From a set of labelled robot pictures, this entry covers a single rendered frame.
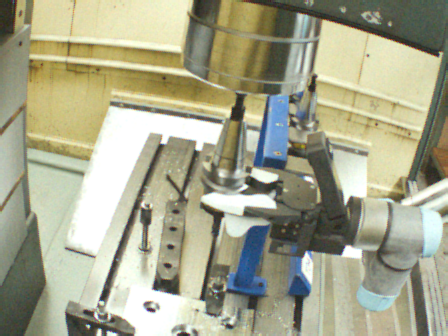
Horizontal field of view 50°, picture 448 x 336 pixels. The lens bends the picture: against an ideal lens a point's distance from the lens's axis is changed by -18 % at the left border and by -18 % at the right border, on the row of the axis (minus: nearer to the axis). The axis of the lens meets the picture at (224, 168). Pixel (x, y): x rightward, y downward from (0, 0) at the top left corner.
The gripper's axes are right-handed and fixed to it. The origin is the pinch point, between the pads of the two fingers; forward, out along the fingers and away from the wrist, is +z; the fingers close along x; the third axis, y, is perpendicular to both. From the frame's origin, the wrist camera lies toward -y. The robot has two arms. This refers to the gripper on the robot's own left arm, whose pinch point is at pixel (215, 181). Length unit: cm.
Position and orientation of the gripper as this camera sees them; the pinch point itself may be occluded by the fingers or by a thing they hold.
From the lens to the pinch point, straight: 73.9
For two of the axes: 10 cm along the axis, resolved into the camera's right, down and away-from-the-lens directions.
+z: -9.8, -2.0, 0.1
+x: 1.2, -5.2, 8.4
